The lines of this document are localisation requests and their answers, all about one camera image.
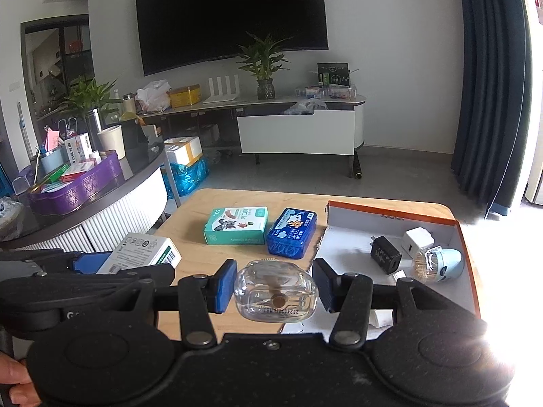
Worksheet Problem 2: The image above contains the clear glass liquid bottle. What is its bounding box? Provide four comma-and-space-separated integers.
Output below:
234, 259, 318, 324

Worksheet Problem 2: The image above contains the green bandage box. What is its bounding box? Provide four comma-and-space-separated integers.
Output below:
203, 207, 268, 245

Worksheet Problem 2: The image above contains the blue floss pick box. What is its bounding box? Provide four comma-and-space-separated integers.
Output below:
266, 208, 318, 260

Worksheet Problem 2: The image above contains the person's left hand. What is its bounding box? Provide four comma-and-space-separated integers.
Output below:
0, 353, 41, 407

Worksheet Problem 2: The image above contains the round dark side table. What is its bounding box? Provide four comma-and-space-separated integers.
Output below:
1, 141, 168, 253

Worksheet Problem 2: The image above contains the white small carton box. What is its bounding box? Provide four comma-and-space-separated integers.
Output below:
97, 232, 182, 275

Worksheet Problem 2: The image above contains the black power adapter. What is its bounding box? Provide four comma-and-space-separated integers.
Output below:
370, 236, 402, 275

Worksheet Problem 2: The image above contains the purple patterned tray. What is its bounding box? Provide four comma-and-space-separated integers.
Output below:
27, 151, 124, 216

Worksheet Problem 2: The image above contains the orange grey cardboard tray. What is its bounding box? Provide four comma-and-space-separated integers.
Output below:
279, 200, 482, 335

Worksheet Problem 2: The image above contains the white USB charger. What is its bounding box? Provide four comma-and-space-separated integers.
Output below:
401, 227, 435, 259

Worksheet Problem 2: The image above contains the light blue toothpick holder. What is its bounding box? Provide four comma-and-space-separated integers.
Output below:
413, 246, 464, 283

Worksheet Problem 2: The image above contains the blue plastic bag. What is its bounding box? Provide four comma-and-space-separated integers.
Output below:
169, 158, 209, 197

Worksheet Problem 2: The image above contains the black roll on floor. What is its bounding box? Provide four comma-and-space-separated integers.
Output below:
352, 153, 362, 180

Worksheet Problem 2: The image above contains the white paper cup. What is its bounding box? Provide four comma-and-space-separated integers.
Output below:
97, 125, 125, 160

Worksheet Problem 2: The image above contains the white orange cardboard box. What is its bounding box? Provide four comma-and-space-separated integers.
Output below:
165, 136, 203, 166

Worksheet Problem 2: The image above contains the white TV console cabinet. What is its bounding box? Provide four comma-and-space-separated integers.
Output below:
144, 95, 366, 177

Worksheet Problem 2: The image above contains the white plastic bag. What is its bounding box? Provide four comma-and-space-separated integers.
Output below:
136, 80, 171, 112

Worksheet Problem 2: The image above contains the white wifi router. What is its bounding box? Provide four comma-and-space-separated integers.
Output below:
203, 75, 240, 104

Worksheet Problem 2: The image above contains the yellow box on console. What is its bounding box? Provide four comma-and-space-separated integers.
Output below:
168, 84, 201, 109

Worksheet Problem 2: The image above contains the dark blue curtain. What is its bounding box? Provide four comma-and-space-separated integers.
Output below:
451, 0, 533, 216

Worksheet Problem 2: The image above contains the dark green display box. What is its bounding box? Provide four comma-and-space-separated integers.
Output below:
318, 62, 350, 87

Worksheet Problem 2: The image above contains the potted bamboo plant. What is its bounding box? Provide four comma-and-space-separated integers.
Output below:
238, 33, 289, 100

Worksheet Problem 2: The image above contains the large black television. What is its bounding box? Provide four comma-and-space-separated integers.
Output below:
135, 0, 329, 75

